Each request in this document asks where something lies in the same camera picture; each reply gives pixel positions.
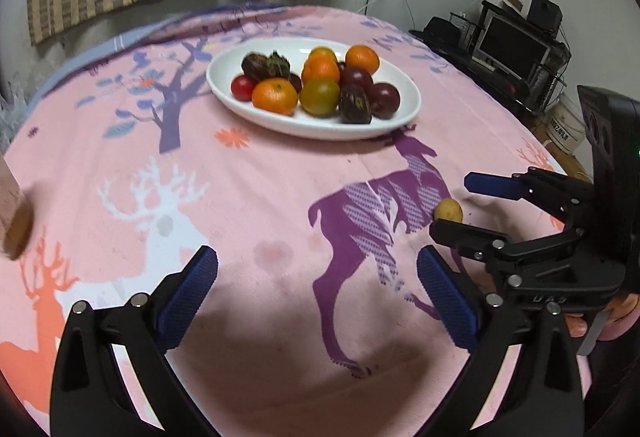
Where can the computer monitor on rack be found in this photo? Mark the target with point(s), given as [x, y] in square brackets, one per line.
[531, 59]

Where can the dark plum on plate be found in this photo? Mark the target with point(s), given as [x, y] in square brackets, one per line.
[356, 76]

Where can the white plastic bucket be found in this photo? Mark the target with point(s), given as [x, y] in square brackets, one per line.
[565, 124]

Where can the mandarin on plate right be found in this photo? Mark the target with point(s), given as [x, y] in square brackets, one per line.
[362, 57]

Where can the small mandarin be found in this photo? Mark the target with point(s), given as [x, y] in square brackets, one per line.
[324, 52]

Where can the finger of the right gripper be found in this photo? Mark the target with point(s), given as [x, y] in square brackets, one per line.
[472, 242]
[502, 187]

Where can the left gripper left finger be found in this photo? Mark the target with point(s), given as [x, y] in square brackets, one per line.
[88, 395]

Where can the red tomato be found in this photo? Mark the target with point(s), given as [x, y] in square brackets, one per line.
[242, 87]

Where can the black speaker box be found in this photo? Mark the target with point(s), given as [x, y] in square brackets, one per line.
[545, 14]

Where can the person's right hand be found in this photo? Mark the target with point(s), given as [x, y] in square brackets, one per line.
[619, 316]

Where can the dark cherry plum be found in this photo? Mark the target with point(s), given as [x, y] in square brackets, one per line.
[296, 82]

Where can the mandarin on plate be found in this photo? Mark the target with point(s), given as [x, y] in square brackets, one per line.
[362, 57]
[275, 95]

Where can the mandarin on plate left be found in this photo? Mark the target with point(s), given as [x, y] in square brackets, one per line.
[275, 95]

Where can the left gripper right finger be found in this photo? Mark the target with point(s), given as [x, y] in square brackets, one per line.
[544, 394]

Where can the pink deer print tablecloth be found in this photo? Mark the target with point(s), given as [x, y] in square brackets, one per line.
[317, 324]

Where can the small yellow green fruit back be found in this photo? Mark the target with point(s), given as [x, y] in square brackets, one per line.
[448, 209]

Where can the yellow orange round fruit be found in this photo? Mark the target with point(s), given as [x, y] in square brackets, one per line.
[319, 98]

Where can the large dark red plum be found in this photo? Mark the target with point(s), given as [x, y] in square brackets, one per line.
[384, 100]

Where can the large orange back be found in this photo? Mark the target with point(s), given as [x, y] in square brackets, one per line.
[320, 68]

